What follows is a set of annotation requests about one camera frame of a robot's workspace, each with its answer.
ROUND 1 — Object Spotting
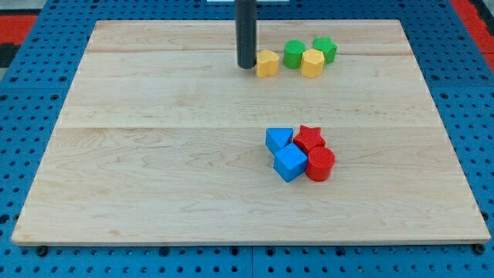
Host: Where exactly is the yellow heart block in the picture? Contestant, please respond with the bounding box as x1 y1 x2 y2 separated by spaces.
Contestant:
255 49 279 77

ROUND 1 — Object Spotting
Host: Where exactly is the blue triangle block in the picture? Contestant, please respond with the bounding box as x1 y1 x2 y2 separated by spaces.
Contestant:
265 127 293 154

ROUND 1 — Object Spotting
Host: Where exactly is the blue cube block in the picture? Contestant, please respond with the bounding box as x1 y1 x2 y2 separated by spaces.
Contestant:
273 143 308 182

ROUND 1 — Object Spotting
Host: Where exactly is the red star block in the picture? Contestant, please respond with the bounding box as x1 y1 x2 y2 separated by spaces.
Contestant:
293 125 326 154

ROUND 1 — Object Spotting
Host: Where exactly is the red cylinder block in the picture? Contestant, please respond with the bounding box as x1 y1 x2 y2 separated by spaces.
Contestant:
305 147 336 182

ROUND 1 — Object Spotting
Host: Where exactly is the green cylinder block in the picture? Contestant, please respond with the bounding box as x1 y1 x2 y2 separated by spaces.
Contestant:
283 39 306 70

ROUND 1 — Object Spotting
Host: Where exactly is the yellow hexagon block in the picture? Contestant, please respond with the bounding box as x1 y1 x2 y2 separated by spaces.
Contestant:
300 49 325 79

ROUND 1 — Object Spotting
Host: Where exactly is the green star block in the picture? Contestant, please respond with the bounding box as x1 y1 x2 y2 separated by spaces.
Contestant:
313 37 337 64

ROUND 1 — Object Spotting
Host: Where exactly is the black cylindrical pointer rod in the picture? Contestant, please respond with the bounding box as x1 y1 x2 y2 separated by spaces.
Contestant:
234 0 257 69

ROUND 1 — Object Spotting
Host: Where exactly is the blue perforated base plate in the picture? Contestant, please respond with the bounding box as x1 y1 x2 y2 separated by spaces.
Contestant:
1 0 493 277

